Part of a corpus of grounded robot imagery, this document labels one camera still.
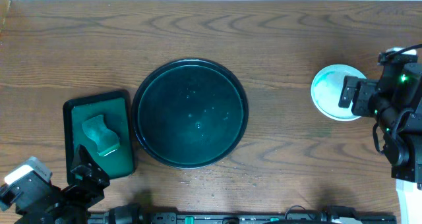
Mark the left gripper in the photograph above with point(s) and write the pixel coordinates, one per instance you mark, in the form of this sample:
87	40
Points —
90	176

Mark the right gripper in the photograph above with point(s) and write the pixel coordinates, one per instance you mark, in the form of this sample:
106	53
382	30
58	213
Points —
368	90

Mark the mint green plate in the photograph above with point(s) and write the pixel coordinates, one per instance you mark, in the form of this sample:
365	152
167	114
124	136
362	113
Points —
326	89

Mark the green scrubbing sponge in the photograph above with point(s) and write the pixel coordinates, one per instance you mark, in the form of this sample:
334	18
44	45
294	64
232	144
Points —
106	140

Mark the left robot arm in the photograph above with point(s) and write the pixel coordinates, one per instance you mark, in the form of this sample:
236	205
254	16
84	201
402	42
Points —
40	202

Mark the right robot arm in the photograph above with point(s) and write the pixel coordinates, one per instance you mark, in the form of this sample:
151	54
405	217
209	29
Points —
394	101

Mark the rectangular dark green tray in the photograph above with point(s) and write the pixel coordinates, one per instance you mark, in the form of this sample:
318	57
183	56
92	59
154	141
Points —
115	108

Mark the round black tray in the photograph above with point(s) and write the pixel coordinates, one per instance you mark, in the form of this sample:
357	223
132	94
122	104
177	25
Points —
190	113

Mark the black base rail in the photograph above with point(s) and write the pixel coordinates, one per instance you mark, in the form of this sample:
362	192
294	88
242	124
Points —
295	214

